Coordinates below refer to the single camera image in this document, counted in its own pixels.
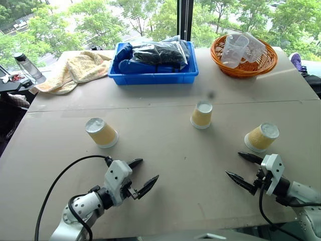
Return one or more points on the clear plastic measuring cup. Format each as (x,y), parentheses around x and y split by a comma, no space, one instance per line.
(257,49)
(233,51)

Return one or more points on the yellow ribbed paper cup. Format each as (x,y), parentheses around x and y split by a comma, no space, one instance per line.
(260,139)
(101,133)
(201,115)

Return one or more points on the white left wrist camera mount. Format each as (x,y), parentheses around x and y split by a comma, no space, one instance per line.
(116,173)

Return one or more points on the purple shoe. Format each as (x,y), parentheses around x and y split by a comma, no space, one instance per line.
(297,61)

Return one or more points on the orange wicker basket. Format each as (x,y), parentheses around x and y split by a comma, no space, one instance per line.
(253,69)

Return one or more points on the grey water bottle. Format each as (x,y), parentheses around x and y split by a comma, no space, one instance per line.
(30,67)

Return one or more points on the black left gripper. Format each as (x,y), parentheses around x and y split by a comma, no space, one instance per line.
(130,191)

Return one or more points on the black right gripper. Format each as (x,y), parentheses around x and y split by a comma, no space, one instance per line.
(263,179)

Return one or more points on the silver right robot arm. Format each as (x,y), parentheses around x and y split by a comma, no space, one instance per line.
(301,193)

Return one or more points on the black items in clear bag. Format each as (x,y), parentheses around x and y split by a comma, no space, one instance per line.
(160,54)

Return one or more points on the dark trouser leg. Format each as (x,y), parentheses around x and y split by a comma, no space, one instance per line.
(313,81)

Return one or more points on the black window frame post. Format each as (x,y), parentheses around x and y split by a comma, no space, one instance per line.
(181,17)

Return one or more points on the dark blue folded cloth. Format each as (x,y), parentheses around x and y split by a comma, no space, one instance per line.
(125,59)

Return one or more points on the pale yellow towel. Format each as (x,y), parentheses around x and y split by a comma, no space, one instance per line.
(75,71)

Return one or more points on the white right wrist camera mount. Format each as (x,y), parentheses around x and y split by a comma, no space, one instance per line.
(274,167)

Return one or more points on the black side desk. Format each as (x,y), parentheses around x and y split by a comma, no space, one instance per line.
(11,86)

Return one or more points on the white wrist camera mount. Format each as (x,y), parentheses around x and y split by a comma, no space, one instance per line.
(274,167)
(116,173)

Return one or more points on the blue plastic bin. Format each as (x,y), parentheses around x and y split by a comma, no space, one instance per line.
(153,77)

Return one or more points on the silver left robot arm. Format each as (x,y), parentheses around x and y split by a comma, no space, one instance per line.
(84,203)

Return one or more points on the light blue cloth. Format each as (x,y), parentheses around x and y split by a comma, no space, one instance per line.
(173,39)

